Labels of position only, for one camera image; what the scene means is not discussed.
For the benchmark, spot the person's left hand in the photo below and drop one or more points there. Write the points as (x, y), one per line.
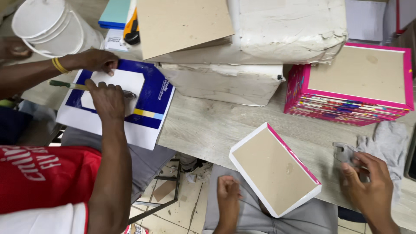
(227, 198)

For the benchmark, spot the person's right hand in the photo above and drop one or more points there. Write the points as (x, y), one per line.
(373, 188)

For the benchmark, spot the person's left fingers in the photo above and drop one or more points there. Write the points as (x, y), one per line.
(227, 183)

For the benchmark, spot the grey cloth rag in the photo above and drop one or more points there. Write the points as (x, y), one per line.
(390, 143)

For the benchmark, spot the crumpled white paper scraps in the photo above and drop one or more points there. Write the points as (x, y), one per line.
(198, 174)

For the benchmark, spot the pink white edged board cover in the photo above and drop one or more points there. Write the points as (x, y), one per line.
(274, 169)

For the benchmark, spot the brown cardboard scrap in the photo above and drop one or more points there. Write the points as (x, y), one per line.
(164, 190)

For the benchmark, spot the person's grey trousers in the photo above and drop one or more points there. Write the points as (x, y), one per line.
(292, 221)

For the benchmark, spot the small white wrapped bundle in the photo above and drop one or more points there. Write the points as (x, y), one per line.
(224, 83)

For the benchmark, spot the blue white printed sheet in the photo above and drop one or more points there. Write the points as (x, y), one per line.
(152, 97)

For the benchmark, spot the white cutout paper piece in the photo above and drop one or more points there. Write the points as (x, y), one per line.
(130, 83)

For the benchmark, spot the beige cardboard sheet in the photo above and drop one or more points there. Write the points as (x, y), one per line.
(182, 26)

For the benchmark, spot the stack of pink board covers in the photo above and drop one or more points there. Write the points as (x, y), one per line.
(354, 78)

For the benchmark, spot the large white wrapped bundle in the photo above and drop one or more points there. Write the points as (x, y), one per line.
(286, 29)

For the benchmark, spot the orange black utility knife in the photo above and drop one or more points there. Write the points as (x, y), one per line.
(131, 31)

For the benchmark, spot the white printed leaflet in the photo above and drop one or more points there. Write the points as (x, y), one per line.
(113, 40)

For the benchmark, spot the teal blue book stack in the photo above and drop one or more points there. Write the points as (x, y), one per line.
(113, 13)

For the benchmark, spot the yellow wrist band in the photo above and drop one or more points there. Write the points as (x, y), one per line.
(59, 65)

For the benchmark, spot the white box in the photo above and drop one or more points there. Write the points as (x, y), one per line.
(365, 19)

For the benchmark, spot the white plastic bucket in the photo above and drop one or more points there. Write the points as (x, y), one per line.
(55, 26)

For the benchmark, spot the red edged white board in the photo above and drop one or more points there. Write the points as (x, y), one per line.
(401, 14)

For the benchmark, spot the black metal stool frame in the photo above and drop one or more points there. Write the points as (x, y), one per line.
(169, 191)

